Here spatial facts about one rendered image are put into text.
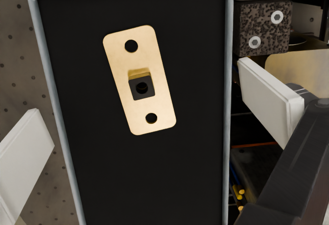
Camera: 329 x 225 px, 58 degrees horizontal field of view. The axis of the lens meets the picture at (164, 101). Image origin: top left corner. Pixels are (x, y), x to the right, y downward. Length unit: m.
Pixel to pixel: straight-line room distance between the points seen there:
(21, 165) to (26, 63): 0.59
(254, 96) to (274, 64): 0.17
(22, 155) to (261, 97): 0.13
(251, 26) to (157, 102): 0.12
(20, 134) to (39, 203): 0.77
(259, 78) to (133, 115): 0.11
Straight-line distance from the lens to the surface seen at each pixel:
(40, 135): 0.20
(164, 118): 0.24
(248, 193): 0.41
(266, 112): 0.16
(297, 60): 0.35
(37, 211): 0.96
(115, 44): 0.22
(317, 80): 0.37
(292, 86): 0.16
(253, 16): 0.30
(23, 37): 0.74
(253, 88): 0.17
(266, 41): 0.31
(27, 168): 0.18
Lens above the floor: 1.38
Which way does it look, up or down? 67 degrees down
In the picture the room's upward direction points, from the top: 169 degrees clockwise
